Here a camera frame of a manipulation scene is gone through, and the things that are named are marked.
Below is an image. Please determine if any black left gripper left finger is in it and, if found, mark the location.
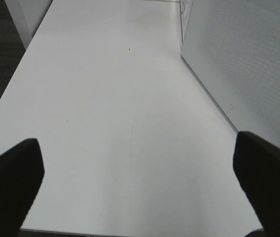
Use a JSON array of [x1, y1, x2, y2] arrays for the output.
[[0, 138, 45, 237]]

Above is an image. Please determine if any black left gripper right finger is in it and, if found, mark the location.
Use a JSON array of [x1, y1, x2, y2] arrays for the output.
[[233, 131, 280, 237]]

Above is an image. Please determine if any white microwave door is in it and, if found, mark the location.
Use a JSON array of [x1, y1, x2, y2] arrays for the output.
[[181, 0, 280, 148]]

